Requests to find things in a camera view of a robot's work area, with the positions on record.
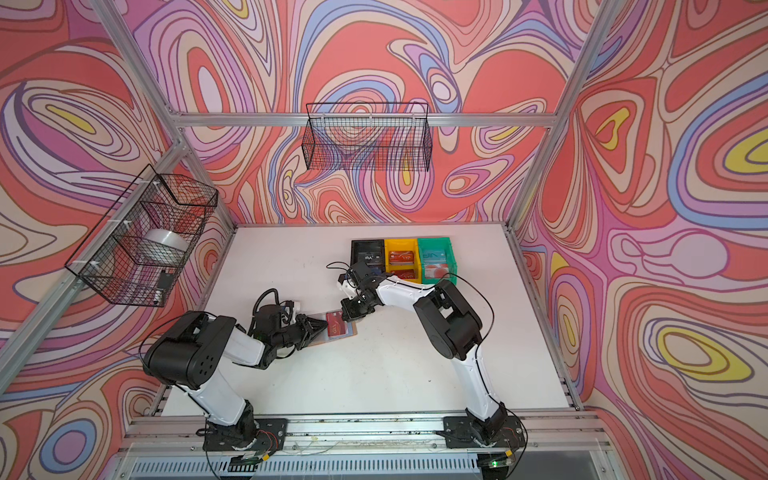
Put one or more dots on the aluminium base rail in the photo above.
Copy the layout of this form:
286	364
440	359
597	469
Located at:
539	445

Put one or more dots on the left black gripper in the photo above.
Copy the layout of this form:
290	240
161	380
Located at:
305	331

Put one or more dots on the green plastic storage bin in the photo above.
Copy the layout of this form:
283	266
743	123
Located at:
437	259

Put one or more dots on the red VIP credit card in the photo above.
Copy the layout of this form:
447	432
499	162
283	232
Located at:
337	327

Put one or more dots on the yellow plastic storage bin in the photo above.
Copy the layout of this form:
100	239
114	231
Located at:
402	258

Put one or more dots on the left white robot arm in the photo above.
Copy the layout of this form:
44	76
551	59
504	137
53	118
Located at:
188	354

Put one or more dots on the tan leather card holder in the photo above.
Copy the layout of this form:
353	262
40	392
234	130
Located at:
322	338

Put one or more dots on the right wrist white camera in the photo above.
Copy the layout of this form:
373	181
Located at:
346	287

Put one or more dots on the left wall wire basket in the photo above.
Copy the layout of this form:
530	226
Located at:
139	248

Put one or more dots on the wall wire basket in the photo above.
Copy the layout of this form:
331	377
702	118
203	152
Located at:
139	248
368	136

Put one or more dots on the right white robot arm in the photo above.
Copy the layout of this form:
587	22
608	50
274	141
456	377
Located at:
453	328

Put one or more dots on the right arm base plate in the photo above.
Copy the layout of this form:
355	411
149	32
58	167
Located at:
464	432

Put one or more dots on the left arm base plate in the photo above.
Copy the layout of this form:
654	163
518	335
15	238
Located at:
266	435

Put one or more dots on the black plastic storage bin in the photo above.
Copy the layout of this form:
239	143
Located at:
369	251

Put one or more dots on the back wall wire basket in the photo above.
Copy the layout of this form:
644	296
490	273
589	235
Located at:
368	136

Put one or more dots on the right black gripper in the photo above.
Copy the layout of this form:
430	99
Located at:
348	312

